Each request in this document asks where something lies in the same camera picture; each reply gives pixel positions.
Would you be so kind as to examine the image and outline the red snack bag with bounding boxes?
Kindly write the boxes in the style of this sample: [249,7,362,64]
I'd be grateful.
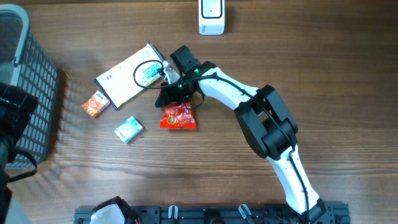
[159,102,197,129]

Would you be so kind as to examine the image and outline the teal tissue pack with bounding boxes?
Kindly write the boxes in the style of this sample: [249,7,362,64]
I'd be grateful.
[114,116,144,144]

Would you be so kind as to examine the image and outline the large cream snack bag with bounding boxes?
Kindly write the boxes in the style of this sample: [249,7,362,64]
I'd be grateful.
[95,43,166,110]

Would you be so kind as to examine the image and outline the orange tissue pack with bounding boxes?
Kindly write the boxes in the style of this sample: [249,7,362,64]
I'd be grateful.
[81,91,110,118]

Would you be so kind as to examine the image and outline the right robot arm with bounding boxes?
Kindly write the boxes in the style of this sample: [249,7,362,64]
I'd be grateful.
[155,45,326,223]

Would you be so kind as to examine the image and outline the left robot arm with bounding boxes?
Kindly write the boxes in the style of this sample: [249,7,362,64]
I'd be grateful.
[1,83,141,224]

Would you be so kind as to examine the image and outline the white barcode scanner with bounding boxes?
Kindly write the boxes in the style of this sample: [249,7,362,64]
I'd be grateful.
[198,0,225,35]

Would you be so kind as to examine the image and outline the grey plastic shopping basket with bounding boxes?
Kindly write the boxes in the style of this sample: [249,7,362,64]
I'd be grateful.
[0,4,60,163]

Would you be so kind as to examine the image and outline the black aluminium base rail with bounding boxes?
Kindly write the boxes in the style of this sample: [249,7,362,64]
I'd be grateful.
[73,203,351,224]

